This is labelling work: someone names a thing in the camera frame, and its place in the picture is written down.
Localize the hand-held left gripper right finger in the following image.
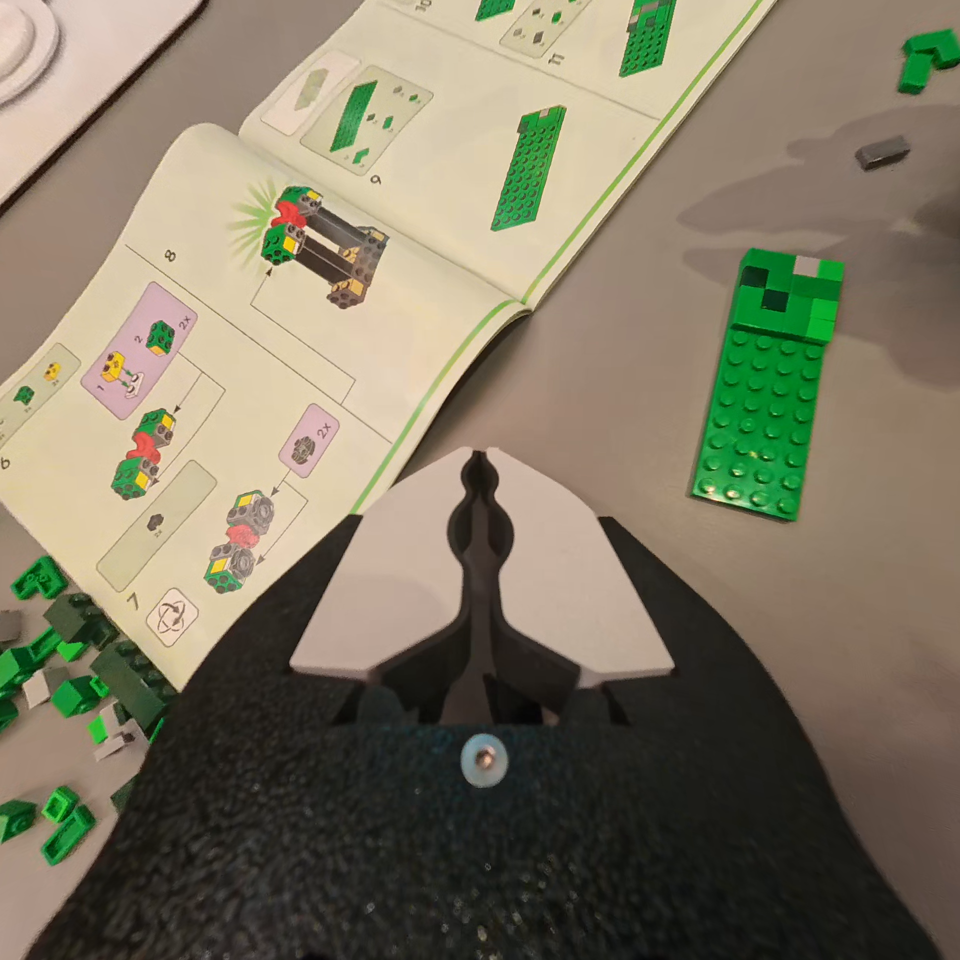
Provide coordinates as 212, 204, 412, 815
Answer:
483, 447, 676, 688

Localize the green L-shaped brick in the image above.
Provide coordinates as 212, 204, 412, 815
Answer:
896, 26, 960, 97

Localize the dark grey flat tile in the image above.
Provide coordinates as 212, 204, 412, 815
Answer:
854, 134, 913, 171

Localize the building instruction booklet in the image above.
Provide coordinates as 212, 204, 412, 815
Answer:
0, 0, 783, 694

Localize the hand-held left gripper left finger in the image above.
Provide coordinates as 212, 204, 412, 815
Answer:
288, 447, 480, 685

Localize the green studded brick plate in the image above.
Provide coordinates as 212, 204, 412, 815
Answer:
687, 246, 849, 525

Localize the scatter of small green bricks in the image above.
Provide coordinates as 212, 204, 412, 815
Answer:
0, 552, 178, 870

